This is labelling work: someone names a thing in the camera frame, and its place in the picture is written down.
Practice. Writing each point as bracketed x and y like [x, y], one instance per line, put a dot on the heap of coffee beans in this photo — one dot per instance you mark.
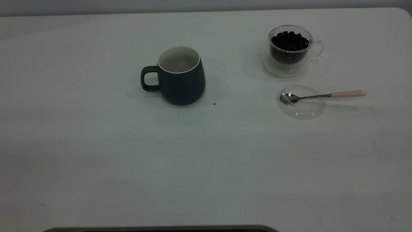
[289, 43]

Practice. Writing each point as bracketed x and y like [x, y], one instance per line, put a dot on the dark blue ceramic mug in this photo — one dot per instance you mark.
[183, 83]

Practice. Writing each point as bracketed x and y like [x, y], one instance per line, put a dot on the clear glass saucer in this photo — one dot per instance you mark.
[283, 71]
[302, 109]

